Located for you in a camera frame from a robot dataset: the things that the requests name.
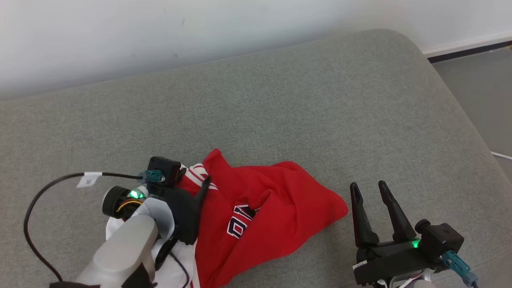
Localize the red white basketball jersey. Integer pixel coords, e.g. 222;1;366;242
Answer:
106;149;348;288

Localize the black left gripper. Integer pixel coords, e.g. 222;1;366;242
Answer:
148;175;212;246

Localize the black cable with teal plug and label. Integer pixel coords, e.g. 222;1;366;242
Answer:
23;170;165;282

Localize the white wall baseboard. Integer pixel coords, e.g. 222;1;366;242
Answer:
422;34;512;63

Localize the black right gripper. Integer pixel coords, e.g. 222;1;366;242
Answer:
350;180;441;286

